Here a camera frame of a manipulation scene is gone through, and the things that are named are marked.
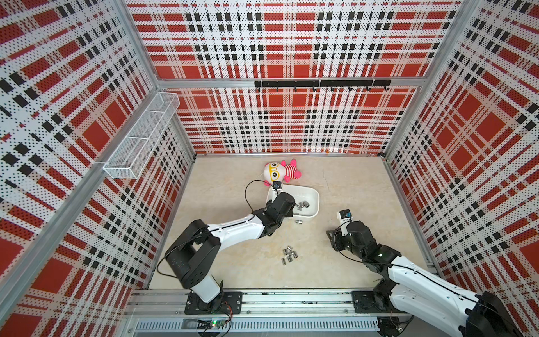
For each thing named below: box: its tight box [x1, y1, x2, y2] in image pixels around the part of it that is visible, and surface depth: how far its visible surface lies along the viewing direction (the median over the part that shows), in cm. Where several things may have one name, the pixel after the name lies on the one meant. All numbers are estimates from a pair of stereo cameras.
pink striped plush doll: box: [263, 158, 302, 187], surface depth 108 cm
